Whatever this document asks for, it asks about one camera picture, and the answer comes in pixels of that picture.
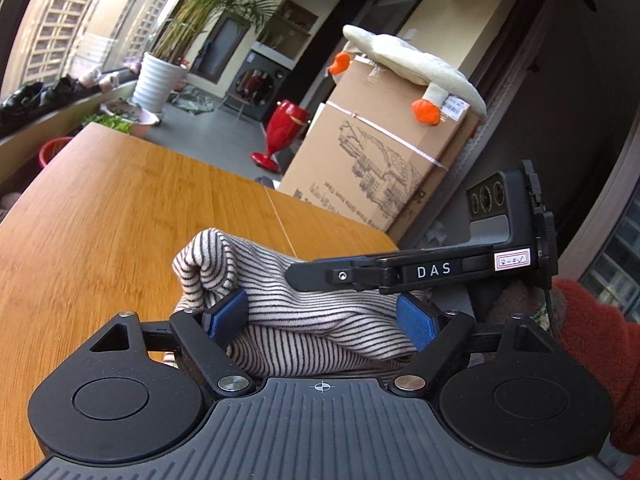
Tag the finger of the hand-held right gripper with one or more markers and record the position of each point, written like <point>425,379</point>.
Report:
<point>320,274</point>
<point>360,259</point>

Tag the white ribbed plant pot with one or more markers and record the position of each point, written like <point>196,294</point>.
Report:
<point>157,82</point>

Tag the pair of light slippers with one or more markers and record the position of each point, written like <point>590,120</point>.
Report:
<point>97,79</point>

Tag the white open wall cabinet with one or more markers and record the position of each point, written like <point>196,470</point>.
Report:
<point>290,30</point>

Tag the white plush goose toy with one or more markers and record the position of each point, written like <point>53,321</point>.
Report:
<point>425,67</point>

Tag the pink basin with greens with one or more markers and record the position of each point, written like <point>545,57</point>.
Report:
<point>127,115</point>

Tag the green palm plant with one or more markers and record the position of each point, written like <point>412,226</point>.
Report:
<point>215,5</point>

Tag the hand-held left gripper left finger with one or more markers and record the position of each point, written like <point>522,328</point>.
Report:
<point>227,312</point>

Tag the dark front-load washing machine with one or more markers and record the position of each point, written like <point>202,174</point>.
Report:
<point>257,82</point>

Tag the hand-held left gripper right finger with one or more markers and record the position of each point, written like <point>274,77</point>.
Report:
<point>419,322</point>

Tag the black leather shoe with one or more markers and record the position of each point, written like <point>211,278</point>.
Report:
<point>62,89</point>
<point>20,102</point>

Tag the red plastic basin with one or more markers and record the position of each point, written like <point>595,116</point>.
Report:
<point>54,150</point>

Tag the striped grey white garment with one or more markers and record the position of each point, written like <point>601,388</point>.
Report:
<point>300,320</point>

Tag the red goblet-shaped vase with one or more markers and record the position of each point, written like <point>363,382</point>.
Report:
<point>282,130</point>

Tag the person's right hand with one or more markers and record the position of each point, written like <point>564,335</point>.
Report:
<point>530,300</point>

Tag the green crumpled cloth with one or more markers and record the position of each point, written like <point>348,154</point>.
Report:
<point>192,100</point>

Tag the printed cardboard box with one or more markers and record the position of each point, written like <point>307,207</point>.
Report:
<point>380,160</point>

